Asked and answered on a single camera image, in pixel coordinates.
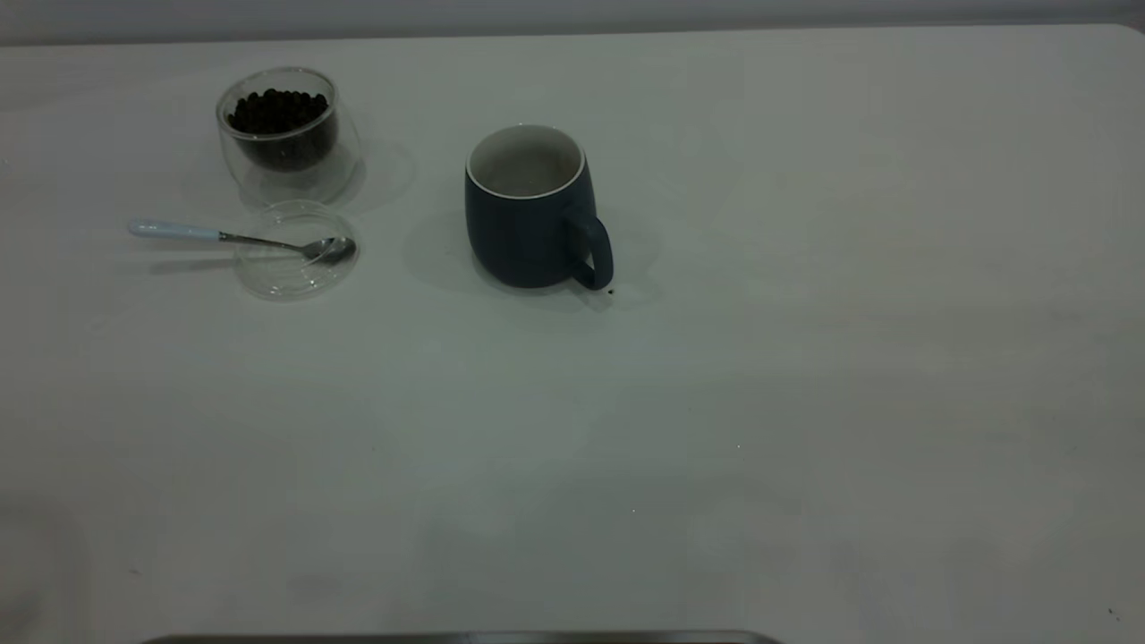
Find dark blue-grey ceramic mug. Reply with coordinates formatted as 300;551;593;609
463;123;615;292

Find clear glass saucer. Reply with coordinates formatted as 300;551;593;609
234;199;360;301

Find metal spoon with pale handle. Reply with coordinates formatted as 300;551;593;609
128;219;357;265

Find dark coffee beans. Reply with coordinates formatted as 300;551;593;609
226;88;339;171

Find double-wall clear glass cup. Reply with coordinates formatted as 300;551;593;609
215;66;363;208

